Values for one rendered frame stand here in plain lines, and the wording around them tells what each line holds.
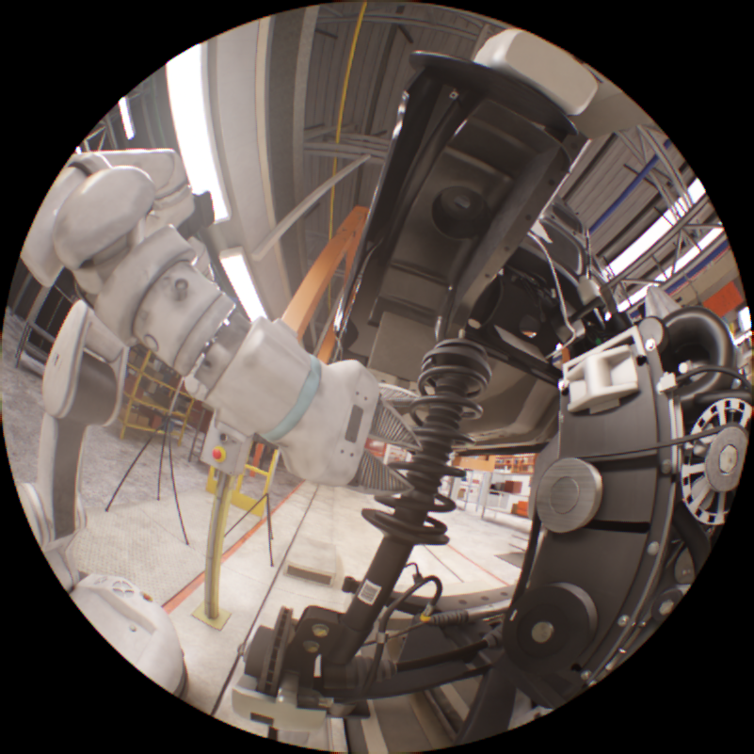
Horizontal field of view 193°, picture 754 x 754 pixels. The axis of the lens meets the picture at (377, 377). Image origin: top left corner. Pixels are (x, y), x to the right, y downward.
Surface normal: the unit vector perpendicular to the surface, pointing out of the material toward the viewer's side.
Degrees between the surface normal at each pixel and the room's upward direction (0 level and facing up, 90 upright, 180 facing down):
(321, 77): 180
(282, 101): 180
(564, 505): 90
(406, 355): 90
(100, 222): 91
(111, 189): 82
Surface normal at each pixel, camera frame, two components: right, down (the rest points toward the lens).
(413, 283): -0.03, 0.35
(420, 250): -0.13, 0.63
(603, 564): -0.95, -0.29
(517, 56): -0.25, 0.90
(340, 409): 0.86, -0.08
